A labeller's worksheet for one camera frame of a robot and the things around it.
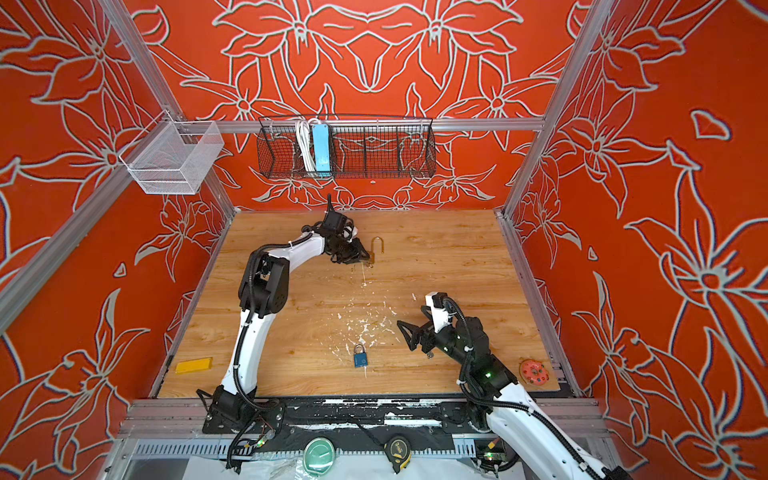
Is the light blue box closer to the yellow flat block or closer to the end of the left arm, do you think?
the end of the left arm

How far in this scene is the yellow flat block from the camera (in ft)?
2.66

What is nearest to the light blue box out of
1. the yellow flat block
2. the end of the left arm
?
the end of the left arm
